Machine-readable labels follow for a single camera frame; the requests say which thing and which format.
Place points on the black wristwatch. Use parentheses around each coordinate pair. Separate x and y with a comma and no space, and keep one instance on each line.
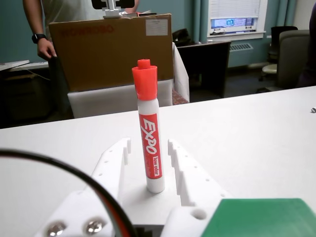
(38,37)

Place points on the beige swivel chair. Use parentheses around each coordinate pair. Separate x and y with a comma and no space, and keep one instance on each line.
(269,69)

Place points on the green printed plate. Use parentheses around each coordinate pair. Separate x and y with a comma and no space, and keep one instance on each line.
(259,219)

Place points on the black bag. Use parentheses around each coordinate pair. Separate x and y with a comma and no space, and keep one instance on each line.
(181,37)

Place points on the red Expo marker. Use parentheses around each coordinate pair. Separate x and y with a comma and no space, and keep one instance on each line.
(149,138)

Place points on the white side table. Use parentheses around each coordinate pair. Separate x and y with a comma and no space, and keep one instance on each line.
(14,64)

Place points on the teal curtain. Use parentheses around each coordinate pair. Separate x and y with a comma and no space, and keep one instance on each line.
(201,19)
(286,12)

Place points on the window with white frame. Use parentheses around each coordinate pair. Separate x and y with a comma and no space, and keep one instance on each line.
(234,17)

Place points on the white wall vent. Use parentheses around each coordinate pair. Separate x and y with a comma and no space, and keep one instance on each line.
(240,47)

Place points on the brown cardboard box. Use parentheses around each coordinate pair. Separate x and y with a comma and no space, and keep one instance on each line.
(103,54)

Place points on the black office chair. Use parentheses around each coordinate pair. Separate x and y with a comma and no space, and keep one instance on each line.
(274,47)

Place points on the grey armchair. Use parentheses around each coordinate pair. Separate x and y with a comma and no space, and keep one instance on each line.
(293,56)

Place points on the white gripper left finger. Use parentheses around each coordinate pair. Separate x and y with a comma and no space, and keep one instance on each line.
(108,177)

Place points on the patterned upholstered chair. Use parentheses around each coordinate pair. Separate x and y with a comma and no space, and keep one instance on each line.
(176,97)

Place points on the white cloth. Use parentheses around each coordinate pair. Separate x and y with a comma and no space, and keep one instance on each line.
(181,74)

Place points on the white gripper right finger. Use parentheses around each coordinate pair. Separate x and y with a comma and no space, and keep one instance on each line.
(195,182)

